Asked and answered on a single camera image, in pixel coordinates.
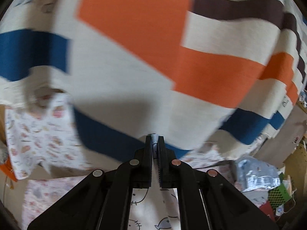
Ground white cartoon cat print pants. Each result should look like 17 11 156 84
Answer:
127 133 181 230

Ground light blue satin-trim blanket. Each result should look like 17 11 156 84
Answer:
235 155 281 193

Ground pink print bed sheet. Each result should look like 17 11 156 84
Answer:
21 157 243 230

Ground green checkered box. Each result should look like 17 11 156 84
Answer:
268 183 291 210

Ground brown wooden cabinet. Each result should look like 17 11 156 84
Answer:
254 102 306 168

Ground white bear print quilt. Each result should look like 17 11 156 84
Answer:
5 92 92 180

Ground striped Paris curtain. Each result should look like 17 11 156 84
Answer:
1 0 306 161

